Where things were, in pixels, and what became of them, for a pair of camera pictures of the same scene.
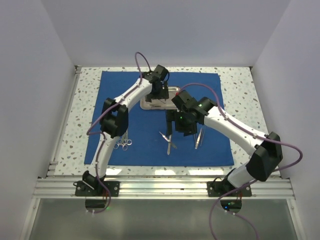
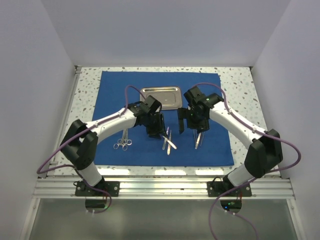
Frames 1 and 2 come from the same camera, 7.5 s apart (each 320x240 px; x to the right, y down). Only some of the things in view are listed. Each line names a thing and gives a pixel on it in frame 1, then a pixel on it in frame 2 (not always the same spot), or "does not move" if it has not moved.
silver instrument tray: [161, 104] does not move
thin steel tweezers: [202, 136] does not move
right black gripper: [171, 116] -> [184, 113]
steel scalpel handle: [168, 140] does not move
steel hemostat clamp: [125, 141] does not move
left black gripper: [163, 94] -> [160, 128]
